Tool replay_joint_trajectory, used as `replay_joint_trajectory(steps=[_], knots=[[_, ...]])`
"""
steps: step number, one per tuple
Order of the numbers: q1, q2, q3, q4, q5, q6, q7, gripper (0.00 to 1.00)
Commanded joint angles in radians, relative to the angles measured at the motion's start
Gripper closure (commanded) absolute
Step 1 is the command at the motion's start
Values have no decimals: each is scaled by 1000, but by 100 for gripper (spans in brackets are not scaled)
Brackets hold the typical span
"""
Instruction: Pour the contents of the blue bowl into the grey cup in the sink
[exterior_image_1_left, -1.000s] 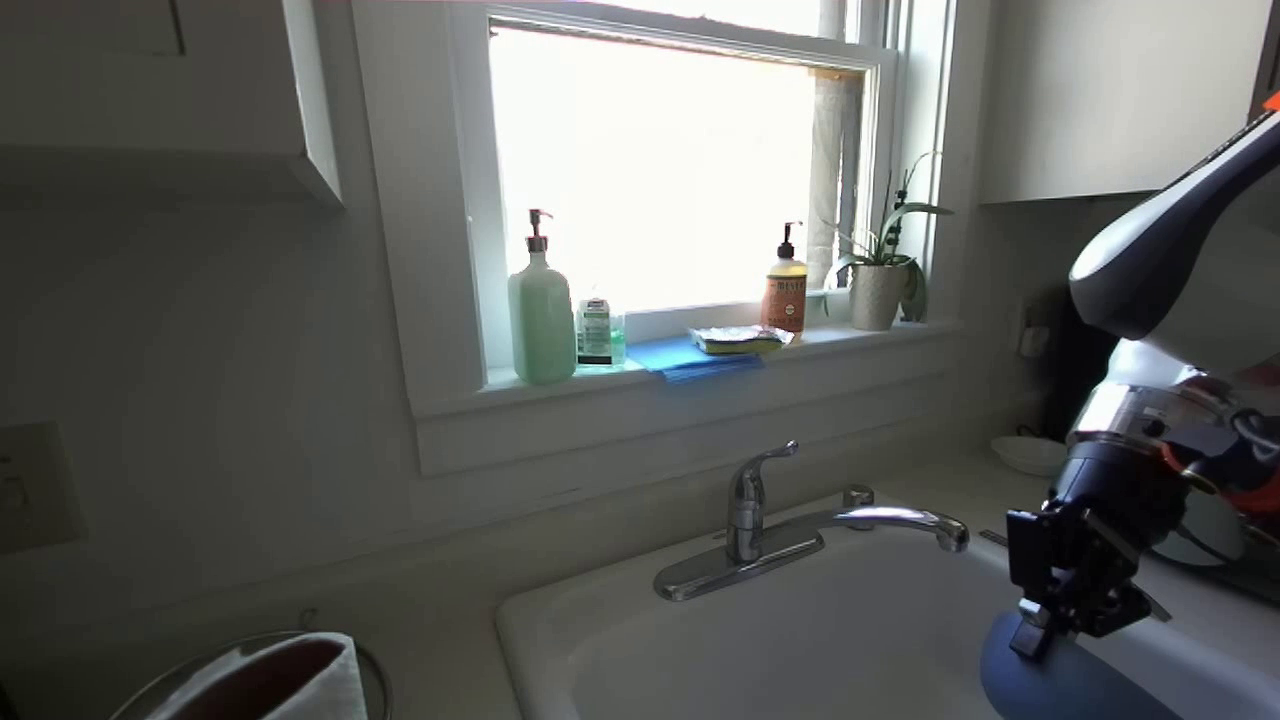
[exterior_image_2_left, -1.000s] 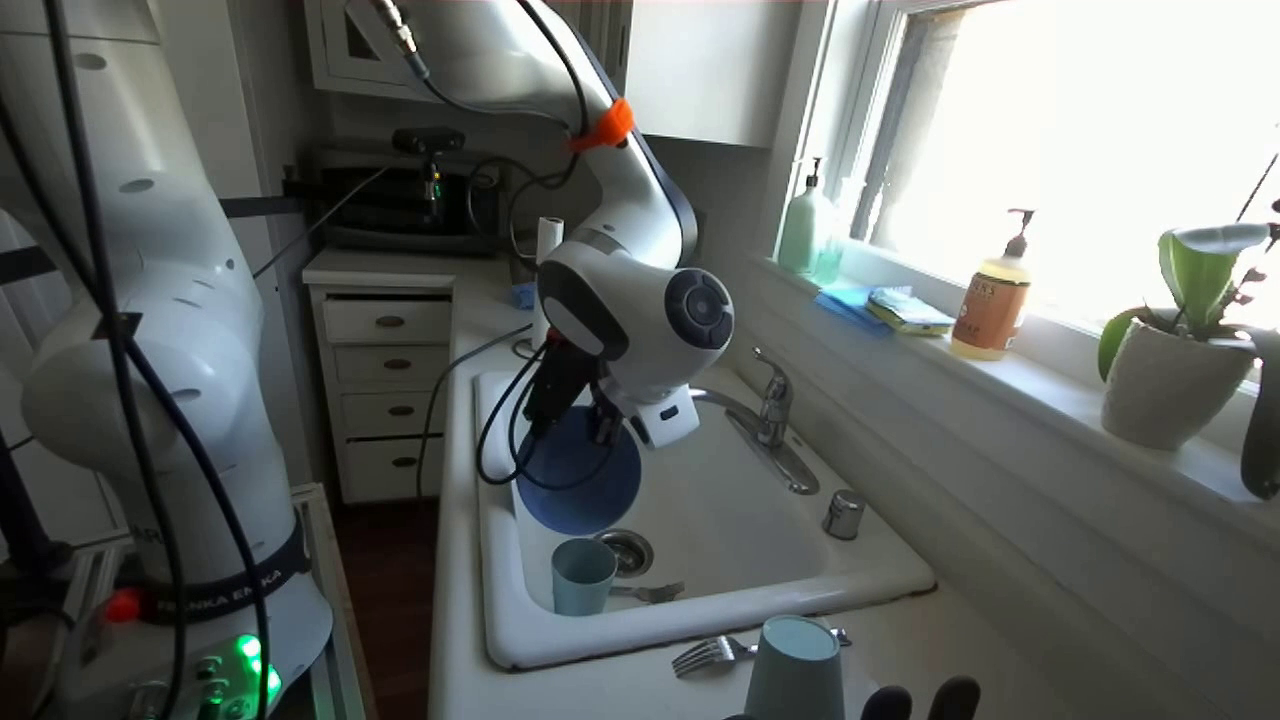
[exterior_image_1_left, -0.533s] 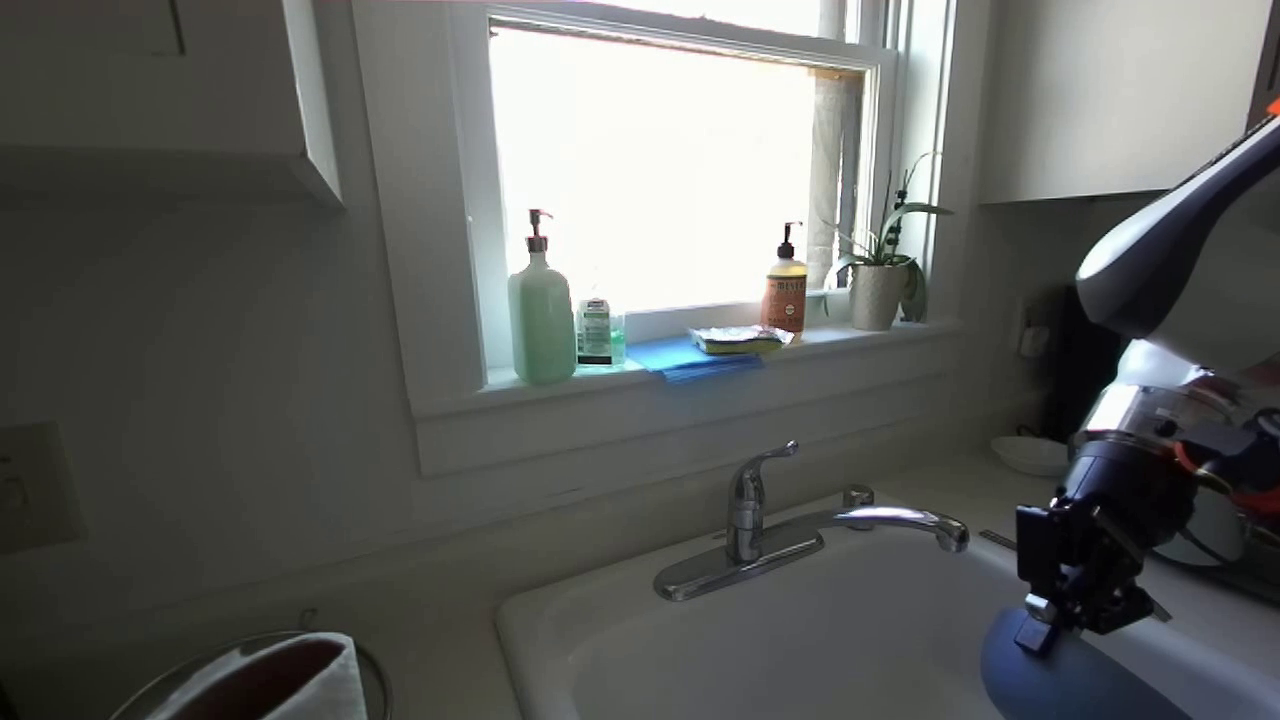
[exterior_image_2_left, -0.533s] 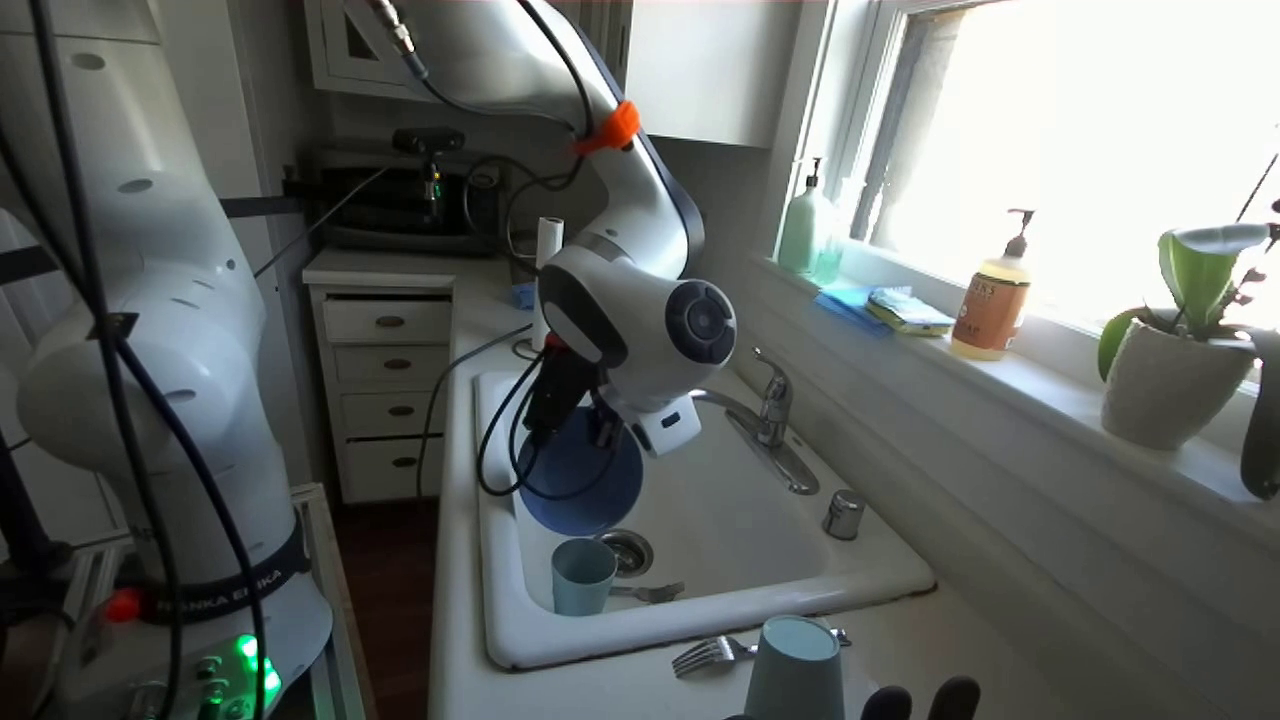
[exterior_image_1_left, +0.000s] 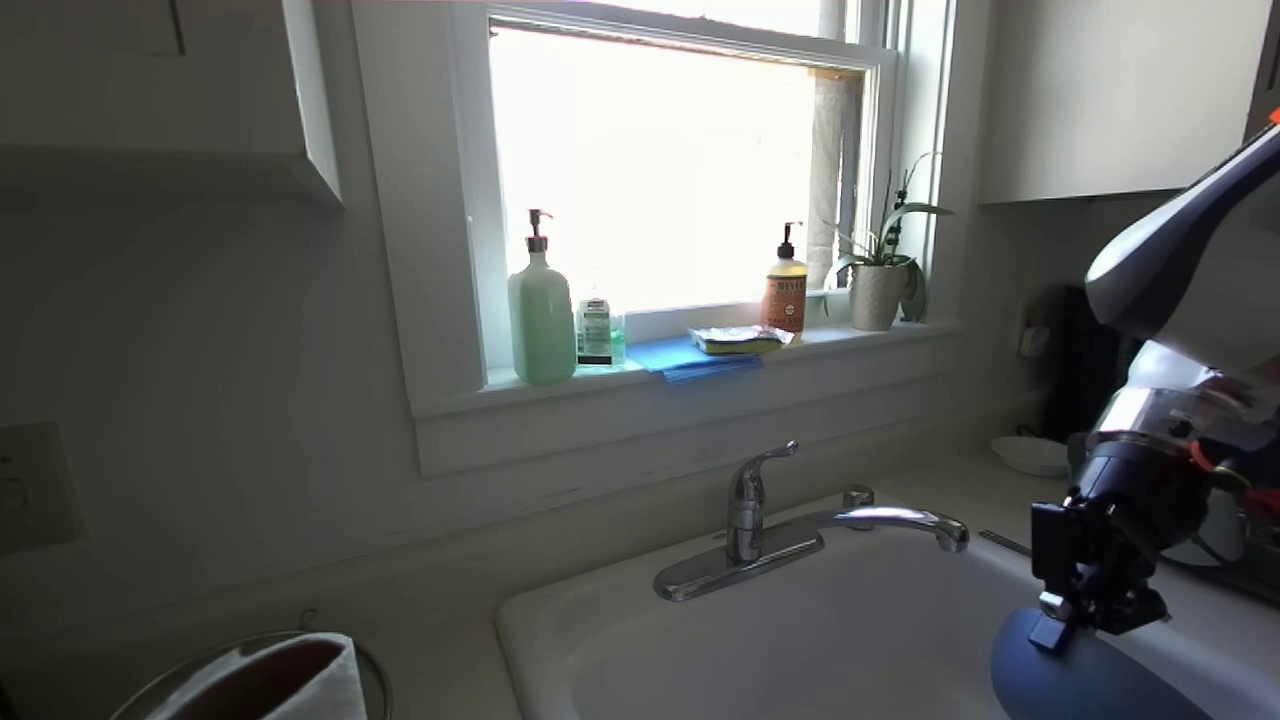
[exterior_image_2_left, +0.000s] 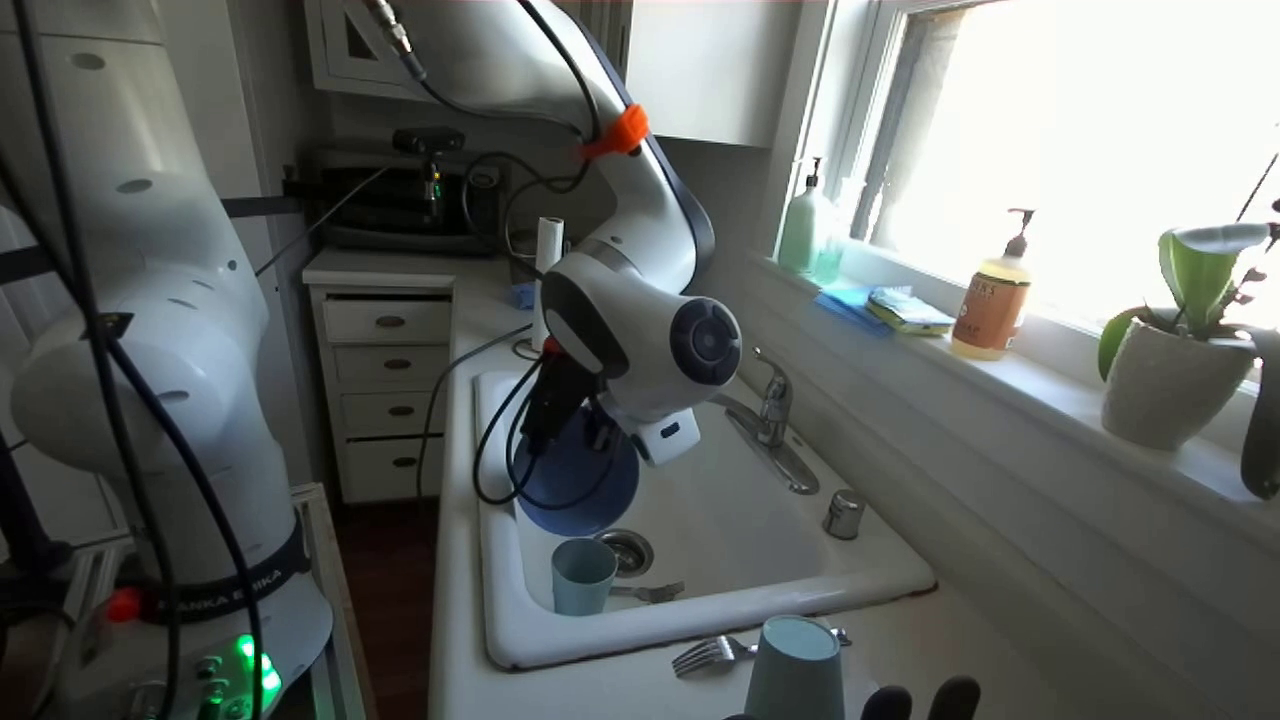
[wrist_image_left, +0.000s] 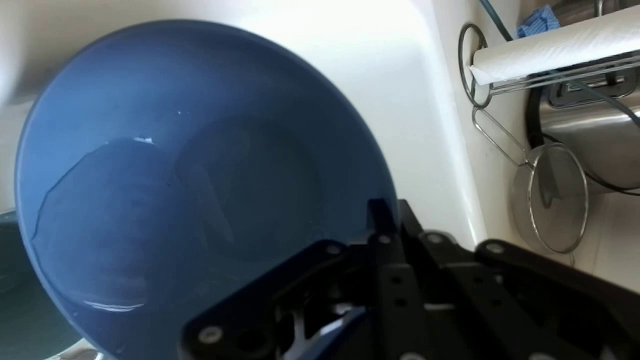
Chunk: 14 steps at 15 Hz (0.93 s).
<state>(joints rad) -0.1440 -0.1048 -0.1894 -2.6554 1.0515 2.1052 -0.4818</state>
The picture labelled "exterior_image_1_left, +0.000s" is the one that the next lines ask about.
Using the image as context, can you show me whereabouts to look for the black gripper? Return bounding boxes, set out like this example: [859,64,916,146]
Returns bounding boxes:
[1025,430,1215,661]

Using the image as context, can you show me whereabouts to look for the dark blue plate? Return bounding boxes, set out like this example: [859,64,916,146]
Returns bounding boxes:
[989,602,1212,720]

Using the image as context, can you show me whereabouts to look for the white sink basin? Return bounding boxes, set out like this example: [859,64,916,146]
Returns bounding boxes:
[493,511,1280,720]

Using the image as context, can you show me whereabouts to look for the white container with brown contents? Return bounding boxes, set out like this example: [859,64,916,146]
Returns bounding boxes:
[142,628,374,720]

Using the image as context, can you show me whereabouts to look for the black coffee maker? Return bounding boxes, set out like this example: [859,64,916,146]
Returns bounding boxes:
[1020,281,1139,447]

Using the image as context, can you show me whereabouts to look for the chrome faucet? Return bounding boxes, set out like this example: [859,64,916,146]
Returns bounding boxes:
[648,436,978,602]

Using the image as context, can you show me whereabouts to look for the white plant pot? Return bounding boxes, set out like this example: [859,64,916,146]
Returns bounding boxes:
[845,260,914,335]

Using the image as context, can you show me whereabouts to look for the green houseplant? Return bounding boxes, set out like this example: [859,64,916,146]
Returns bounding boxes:
[827,155,957,326]

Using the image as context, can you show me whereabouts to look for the orange soap pump bottle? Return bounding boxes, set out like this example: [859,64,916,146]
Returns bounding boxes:
[759,216,814,341]

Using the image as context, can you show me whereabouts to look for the blue cloth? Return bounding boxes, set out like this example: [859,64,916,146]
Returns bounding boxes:
[625,332,768,389]

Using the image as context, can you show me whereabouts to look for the white upper cabinet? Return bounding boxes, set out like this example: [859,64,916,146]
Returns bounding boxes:
[978,0,1280,208]
[0,0,350,208]

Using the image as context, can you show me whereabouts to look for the small green jar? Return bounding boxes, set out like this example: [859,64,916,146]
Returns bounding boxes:
[573,295,620,366]

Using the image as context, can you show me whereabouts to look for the white framed window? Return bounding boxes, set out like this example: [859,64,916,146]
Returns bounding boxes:
[350,0,970,478]

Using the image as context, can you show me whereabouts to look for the green soap pump bottle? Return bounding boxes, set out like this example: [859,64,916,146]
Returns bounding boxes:
[505,202,582,393]

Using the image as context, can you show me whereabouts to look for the white wall outlet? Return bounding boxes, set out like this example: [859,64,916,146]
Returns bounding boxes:
[0,419,89,554]

